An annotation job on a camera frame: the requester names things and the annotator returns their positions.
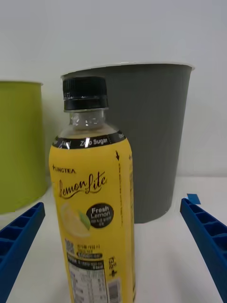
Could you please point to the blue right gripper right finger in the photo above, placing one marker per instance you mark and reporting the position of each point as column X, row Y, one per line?
column 208, row 234

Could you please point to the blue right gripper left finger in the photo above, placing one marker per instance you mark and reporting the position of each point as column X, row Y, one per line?
column 19, row 239

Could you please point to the yellow label plastic bottle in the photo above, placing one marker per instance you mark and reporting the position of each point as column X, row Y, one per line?
column 89, row 189

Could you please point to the yellow-green plastic waste bin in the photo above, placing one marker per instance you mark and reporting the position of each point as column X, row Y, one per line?
column 21, row 142

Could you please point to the grey plastic waste bin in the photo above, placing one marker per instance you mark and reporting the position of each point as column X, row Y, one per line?
column 153, row 142

